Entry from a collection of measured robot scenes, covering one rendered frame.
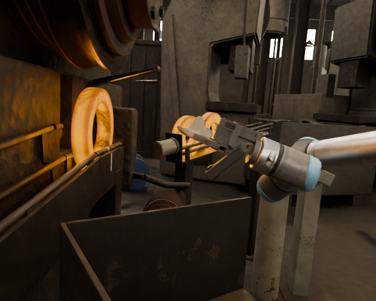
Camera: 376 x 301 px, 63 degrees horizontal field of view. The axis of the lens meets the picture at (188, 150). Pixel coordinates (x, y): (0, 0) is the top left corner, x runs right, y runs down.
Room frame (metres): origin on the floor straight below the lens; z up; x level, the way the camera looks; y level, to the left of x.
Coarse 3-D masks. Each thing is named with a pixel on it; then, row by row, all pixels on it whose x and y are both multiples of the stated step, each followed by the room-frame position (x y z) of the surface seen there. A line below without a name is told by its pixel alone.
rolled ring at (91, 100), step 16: (80, 96) 0.62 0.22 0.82; (96, 96) 0.63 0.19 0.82; (80, 112) 0.59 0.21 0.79; (96, 112) 0.72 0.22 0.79; (112, 112) 0.75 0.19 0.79; (80, 128) 0.59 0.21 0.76; (112, 128) 0.76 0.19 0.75; (80, 144) 0.59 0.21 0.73; (96, 144) 0.72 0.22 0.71; (80, 160) 0.60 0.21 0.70
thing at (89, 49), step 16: (48, 0) 0.51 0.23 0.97; (64, 0) 0.51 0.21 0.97; (80, 0) 0.50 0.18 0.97; (48, 16) 0.53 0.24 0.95; (64, 16) 0.53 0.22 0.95; (80, 16) 0.51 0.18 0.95; (64, 32) 0.55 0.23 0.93; (80, 32) 0.55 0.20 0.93; (96, 32) 0.57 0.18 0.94; (80, 48) 0.59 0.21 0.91; (96, 48) 0.58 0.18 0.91; (96, 64) 0.67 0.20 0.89; (112, 64) 0.68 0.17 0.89
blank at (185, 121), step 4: (184, 116) 1.13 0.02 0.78; (188, 116) 1.13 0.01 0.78; (192, 116) 1.14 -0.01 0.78; (180, 120) 1.11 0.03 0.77; (184, 120) 1.11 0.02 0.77; (188, 120) 1.12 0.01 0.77; (192, 120) 1.14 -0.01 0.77; (176, 124) 1.11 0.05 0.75; (180, 124) 1.10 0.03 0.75; (184, 124) 1.11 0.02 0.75; (188, 124) 1.12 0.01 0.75; (176, 128) 1.09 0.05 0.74; (172, 132) 1.10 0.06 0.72; (176, 132) 1.09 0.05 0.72; (184, 136) 1.11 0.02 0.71; (184, 140) 1.11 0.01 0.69; (192, 140) 1.17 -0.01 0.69; (184, 144) 1.11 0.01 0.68; (188, 144) 1.16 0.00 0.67; (192, 148) 1.15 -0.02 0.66; (192, 152) 1.15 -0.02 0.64; (184, 156) 1.13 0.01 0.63
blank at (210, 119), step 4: (208, 112) 1.27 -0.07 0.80; (212, 112) 1.27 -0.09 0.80; (204, 116) 1.24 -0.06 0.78; (208, 116) 1.23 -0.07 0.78; (212, 116) 1.25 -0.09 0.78; (216, 116) 1.27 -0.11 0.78; (204, 120) 1.22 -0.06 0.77; (208, 120) 1.23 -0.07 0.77; (212, 120) 1.25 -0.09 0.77; (216, 120) 1.28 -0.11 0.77; (208, 124) 1.23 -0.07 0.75; (212, 124) 1.29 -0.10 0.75; (216, 124) 1.28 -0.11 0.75; (212, 128) 1.31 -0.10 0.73; (212, 132) 1.31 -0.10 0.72; (212, 136) 1.29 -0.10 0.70; (204, 144) 1.22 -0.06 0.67; (208, 148) 1.24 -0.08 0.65
